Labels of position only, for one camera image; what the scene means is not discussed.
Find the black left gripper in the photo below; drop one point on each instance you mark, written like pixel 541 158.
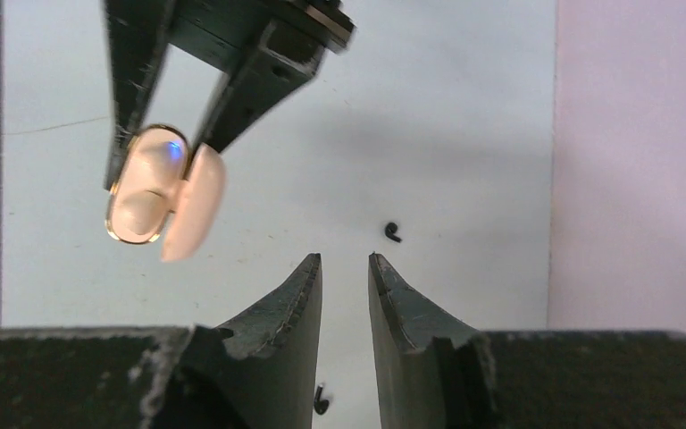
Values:
pixel 278 47

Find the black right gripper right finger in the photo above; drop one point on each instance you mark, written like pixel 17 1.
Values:
pixel 435 371

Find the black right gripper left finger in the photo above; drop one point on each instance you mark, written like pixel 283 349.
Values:
pixel 256 370

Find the white earbud charging case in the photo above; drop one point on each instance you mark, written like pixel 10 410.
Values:
pixel 166 190

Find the black earbud near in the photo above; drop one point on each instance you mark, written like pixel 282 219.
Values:
pixel 321 404

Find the black earbud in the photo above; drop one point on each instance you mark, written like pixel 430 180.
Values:
pixel 390 231
pixel 321 404

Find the black earbud far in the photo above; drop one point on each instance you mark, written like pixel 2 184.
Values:
pixel 390 231

